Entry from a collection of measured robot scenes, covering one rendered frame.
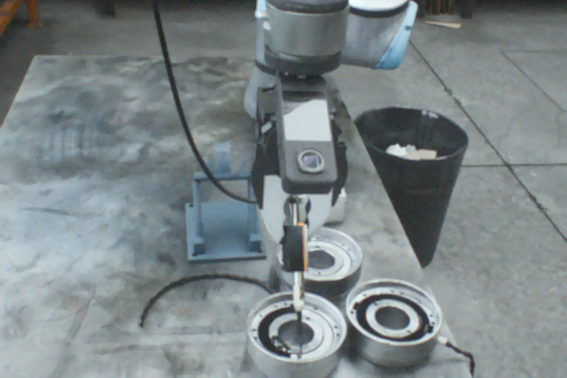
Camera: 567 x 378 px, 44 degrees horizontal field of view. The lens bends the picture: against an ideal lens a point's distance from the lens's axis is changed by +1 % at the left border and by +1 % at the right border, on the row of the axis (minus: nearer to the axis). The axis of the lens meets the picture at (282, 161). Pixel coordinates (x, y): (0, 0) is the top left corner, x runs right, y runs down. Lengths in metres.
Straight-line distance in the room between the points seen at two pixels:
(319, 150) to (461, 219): 1.94
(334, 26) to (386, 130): 1.64
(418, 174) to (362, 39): 0.88
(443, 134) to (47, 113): 1.30
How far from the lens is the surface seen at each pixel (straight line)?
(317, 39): 0.61
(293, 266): 0.71
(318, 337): 0.77
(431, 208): 2.07
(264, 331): 0.77
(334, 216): 0.98
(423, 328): 0.80
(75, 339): 0.82
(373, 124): 2.18
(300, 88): 0.63
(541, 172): 2.92
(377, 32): 1.15
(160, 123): 1.23
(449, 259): 2.31
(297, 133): 0.61
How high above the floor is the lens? 1.36
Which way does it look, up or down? 30 degrees down
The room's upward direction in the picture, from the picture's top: 3 degrees clockwise
